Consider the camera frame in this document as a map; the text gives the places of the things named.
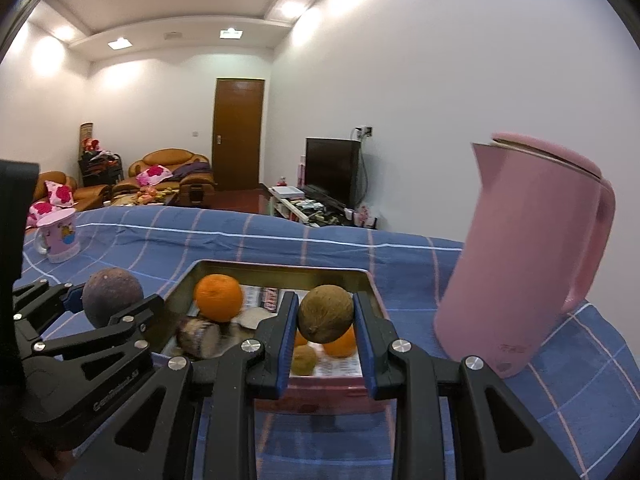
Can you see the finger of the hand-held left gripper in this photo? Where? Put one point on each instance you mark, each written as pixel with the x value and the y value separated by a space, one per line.
pixel 100 360
pixel 75 296

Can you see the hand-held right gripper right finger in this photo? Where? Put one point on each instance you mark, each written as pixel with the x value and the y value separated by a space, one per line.
pixel 361 345

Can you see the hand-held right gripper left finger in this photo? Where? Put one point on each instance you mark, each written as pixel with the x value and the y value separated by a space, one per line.
pixel 292 345

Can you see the small olive-brown fruit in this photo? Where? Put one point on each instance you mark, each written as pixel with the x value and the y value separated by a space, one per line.
pixel 304 360

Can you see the purple passion fruit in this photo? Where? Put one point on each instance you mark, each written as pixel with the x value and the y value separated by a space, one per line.
pixel 112 297

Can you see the brown round fruit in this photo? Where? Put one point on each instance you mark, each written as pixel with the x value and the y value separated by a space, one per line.
pixel 325 315

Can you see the metal tray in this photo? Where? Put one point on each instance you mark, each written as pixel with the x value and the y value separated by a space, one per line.
pixel 280 272

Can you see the large orange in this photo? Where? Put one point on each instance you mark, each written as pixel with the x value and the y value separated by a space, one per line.
pixel 218 297

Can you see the brown taro chunk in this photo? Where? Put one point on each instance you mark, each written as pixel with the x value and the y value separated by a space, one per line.
pixel 197 337

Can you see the pink printed cup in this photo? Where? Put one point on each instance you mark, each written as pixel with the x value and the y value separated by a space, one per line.
pixel 60 235

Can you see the pink floral cushion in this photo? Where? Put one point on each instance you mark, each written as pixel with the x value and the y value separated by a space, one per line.
pixel 152 175
pixel 60 192
pixel 40 210

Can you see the brown leather sofa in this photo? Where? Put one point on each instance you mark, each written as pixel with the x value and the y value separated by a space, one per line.
pixel 85 192

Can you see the blue plaid blanket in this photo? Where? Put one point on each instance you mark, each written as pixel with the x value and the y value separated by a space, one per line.
pixel 425 270

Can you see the black storage rack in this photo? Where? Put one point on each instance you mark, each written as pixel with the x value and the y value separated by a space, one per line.
pixel 100 167

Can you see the cluttered coffee table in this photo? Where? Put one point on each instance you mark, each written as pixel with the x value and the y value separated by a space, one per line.
pixel 145 195

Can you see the white television stand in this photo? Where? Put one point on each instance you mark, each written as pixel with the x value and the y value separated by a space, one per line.
pixel 300 207

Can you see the brown leather armchair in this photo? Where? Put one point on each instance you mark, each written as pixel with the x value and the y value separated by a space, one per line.
pixel 175 180

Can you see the purple cloth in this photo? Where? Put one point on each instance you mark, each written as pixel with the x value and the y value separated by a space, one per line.
pixel 192 167

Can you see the black television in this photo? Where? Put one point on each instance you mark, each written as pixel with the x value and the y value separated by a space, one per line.
pixel 332 170

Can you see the pink kettle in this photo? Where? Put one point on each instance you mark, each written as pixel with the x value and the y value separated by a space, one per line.
pixel 525 260

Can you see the brown wooden door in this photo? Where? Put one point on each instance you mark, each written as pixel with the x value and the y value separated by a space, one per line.
pixel 238 132

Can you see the square ceiling light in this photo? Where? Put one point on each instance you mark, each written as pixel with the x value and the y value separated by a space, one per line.
pixel 119 43
pixel 231 34

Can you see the wall power outlet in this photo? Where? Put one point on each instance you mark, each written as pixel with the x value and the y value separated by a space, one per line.
pixel 366 131

